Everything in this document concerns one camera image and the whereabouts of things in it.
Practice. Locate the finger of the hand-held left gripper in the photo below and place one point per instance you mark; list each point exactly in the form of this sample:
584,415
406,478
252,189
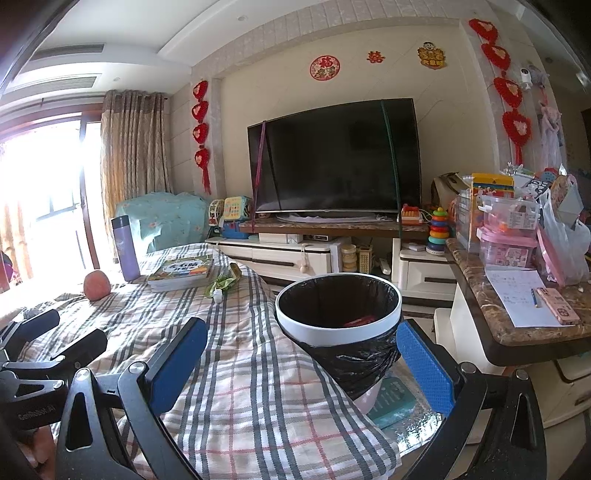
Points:
32,330
78,348

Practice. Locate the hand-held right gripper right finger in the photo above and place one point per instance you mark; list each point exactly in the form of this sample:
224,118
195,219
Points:
422,364

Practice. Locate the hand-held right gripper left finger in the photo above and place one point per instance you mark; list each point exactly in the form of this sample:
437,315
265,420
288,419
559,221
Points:
178,364

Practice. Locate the white bin with black liner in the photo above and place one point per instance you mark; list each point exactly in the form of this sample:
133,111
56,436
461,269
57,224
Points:
323,334

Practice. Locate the person's left hand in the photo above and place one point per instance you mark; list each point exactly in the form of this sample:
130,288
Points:
41,445

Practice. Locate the teal booklet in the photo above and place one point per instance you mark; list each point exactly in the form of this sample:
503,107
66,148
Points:
392,401

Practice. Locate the plaid blanket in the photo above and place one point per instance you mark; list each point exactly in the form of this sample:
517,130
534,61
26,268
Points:
240,369

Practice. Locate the peach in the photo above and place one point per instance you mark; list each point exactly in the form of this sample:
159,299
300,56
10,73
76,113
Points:
97,286

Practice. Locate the red flat wrapper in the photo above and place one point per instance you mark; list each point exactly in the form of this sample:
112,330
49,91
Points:
359,321

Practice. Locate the marble counter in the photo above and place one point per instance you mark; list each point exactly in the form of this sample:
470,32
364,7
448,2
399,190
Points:
475,295

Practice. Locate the children's picture book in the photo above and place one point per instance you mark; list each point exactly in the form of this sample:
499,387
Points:
182,272

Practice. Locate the green spouted pouch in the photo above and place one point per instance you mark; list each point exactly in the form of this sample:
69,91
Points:
226,281

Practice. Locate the purple thermos bottle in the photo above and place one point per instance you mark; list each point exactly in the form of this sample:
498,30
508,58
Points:
125,249

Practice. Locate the white paper sheet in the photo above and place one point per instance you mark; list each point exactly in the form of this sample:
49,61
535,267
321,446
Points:
512,295

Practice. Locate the stacked yellow jars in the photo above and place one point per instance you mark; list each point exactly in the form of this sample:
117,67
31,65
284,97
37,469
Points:
348,258

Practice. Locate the blue pen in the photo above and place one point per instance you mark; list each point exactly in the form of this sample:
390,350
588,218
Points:
535,298

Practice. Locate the pink lidded storage box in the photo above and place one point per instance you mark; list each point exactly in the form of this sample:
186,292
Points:
505,251

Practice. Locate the teal floral dust cover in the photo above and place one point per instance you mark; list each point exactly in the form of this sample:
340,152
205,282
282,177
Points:
161,221

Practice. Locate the blue toy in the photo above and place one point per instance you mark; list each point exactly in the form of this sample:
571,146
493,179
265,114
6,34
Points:
236,230

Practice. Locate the pink phone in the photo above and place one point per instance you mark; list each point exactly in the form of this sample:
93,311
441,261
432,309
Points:
557,306

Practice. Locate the glass balcony door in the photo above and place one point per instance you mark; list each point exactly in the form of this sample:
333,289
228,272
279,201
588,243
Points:
90,194

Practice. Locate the clear drawer organizer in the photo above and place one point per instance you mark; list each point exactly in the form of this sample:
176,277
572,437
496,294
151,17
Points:
466,221

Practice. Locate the red toy telephone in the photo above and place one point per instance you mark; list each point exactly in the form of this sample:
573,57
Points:
411,214

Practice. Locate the orange plastic toy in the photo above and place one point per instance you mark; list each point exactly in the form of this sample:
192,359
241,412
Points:
452,217

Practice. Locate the white television cabinet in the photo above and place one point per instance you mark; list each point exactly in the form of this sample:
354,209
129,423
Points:
286,258

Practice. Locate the white wheel toy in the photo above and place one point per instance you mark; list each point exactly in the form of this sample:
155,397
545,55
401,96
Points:
217,212

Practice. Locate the pale green toy console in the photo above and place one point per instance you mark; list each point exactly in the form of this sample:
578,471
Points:
238,208

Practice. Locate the clear storage box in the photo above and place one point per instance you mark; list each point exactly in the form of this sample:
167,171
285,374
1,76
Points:
508,212

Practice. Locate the brown bag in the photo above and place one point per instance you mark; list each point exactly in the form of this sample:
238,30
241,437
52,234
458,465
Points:
445,189

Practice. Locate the white plastic bag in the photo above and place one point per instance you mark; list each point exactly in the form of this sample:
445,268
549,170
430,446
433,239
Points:
565,244

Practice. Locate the yellow boxed toy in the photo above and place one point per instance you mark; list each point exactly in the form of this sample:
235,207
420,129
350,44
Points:
491,184

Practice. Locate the beige curtain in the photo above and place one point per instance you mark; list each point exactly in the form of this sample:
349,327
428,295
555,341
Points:
136,147

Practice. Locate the black television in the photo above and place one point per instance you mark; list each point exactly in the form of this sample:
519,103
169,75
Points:
332,157

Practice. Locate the red heart hanging decoration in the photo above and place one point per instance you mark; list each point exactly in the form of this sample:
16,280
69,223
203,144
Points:
505,92
201,134

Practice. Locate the ceiling air vent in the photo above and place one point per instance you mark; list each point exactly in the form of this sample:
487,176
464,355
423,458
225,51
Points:
64,69

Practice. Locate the hanging pink clothes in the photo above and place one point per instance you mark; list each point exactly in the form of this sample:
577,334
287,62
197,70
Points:
550,134

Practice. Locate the white security camera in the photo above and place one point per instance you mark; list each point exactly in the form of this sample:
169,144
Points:
527,77

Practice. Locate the gold figure wall decal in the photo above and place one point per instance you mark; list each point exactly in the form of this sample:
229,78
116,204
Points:
432,55

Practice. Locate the red character wall decal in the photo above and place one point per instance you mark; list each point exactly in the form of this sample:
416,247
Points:
376,56

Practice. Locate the round red wall decal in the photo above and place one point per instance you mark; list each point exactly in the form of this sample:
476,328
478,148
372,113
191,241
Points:
324,68

